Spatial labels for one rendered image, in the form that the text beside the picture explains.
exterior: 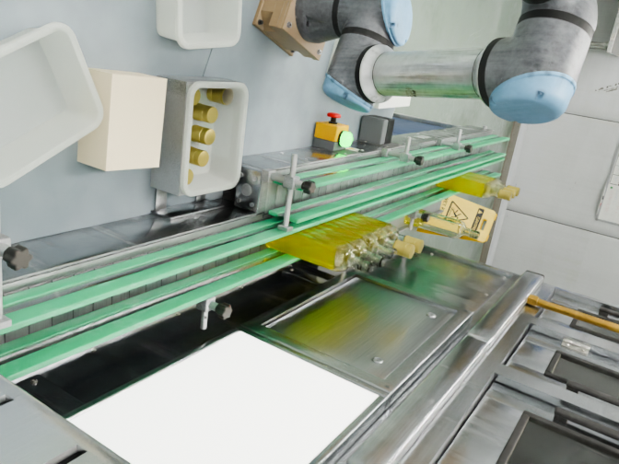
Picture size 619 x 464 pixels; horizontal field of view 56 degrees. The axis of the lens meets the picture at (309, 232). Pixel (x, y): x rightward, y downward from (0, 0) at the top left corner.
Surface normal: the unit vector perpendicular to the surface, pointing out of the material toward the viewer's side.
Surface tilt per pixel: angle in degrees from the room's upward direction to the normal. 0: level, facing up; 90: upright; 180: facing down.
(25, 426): 90
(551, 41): 76
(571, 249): 90
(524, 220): 90
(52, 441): 90
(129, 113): 0
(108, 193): 0
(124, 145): 0
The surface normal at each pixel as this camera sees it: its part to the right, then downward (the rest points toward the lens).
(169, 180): -0.54, 0.19
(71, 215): 0.83, 0.28
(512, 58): -0.70, -0.27
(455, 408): 0.14, -0.94
